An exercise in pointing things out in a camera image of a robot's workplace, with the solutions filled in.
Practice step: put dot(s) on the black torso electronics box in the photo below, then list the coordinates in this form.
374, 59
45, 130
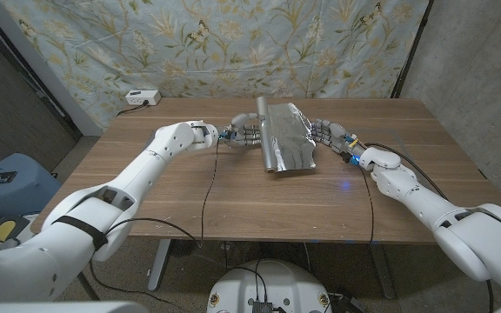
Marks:
261, 307

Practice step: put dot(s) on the black floor device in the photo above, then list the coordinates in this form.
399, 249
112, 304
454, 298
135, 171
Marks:
346, 302

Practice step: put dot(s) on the grey padded item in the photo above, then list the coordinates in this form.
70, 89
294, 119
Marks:
0, 246

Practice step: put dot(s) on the grey table leg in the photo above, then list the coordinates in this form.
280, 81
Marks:
381, 271
158, 265

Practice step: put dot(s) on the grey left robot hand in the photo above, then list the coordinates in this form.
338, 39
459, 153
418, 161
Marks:
248, 135

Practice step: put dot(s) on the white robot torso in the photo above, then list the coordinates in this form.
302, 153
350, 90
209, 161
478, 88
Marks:
276, 282

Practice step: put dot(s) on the black item with yellow pads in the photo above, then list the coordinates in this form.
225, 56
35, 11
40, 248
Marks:
2, 228

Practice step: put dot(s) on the blue-grey plastic bin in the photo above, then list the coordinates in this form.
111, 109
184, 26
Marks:
20, 195

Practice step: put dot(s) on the floral backdrop cloth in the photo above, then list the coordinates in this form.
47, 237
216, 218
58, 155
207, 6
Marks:
233, 43

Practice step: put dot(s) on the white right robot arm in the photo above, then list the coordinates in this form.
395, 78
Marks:
459, 226

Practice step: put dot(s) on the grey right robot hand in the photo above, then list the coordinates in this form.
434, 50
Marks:
337, 137

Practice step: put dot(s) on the white power strip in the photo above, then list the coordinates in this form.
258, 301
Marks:
142, 97

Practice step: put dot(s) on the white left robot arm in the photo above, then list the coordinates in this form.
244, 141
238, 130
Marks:
137, 182

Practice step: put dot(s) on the black backdrop pole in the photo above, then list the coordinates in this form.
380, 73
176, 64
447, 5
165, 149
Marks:
409, 52

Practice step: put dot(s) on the aluminum foil roll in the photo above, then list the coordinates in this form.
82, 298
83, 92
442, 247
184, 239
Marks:
289, 139

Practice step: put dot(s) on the white robot head cover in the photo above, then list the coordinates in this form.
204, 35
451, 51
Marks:
59, 308

